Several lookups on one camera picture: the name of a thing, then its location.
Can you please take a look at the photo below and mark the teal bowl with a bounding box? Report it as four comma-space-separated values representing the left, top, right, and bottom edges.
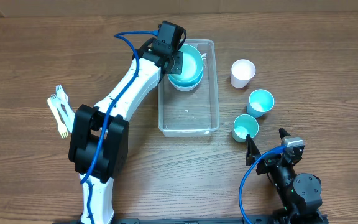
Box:
171, 44, 203, 80

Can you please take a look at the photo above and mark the light blue bowl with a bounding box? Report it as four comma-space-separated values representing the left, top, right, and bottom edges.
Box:
168, 73, 203, 87

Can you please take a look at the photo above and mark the white bowl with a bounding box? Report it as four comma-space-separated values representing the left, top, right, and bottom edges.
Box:
169, 80, 201, 91

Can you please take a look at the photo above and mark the teal green cup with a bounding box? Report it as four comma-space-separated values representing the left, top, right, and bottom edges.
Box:
232, 114, 259, 142

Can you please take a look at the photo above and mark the light blue cup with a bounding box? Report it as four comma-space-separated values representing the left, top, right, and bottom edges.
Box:
246, 89, 275, 118

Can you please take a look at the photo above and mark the pink cup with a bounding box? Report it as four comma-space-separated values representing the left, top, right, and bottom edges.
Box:
231, 59, 256, 88

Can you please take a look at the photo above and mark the light blue plastic fork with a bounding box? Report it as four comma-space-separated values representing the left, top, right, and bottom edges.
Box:
55, 85, 75, 123

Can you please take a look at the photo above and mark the white plastic spoon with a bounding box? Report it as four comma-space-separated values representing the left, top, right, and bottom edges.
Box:
60, 93, 75, 122

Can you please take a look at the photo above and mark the teal plastic fork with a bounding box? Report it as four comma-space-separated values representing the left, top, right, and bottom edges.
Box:
50, 94, 73, 133

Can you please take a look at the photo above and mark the yellow plastic fork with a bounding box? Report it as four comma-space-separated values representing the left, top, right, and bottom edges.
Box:
47, 98, 68, 139

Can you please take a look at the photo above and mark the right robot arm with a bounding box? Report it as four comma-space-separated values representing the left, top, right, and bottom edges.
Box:
239, 128, 329, 224

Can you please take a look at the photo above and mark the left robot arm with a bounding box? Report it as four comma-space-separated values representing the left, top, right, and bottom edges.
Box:
68, 38, 183, 223

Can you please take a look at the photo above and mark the clear plastic container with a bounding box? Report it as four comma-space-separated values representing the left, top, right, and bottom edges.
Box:
158, 39, 219, 137

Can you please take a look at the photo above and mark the right blue cable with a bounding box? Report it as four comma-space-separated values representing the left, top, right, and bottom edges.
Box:
238, 145, 287, 224

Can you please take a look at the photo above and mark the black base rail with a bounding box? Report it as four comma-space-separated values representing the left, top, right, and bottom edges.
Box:
53, 215, 271, 224

